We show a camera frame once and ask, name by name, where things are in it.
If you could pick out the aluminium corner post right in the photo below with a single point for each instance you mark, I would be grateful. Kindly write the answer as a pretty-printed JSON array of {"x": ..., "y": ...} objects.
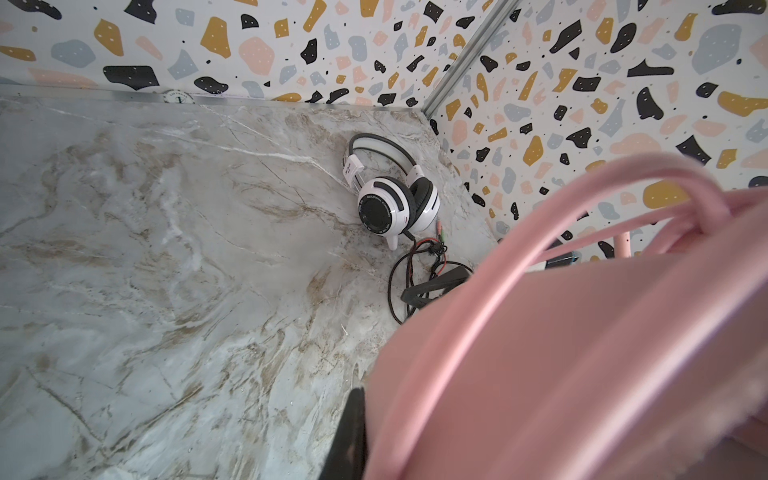
[{"x": 471, "y": 51}]

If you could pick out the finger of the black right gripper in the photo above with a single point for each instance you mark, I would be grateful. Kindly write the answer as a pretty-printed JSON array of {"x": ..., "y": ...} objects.
[{"x": 419, "y": 296}]

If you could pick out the white black headphones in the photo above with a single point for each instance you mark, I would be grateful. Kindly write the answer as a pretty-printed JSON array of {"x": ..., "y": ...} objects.
[{"x": 387, "y": 206}]

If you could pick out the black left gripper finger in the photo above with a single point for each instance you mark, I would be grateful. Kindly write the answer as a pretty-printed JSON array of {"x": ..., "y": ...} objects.
[{"x": 347, "y": 456}]

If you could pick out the pink headphones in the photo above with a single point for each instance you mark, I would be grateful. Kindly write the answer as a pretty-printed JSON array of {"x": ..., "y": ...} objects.
[{"x": 626, "y": 368}]

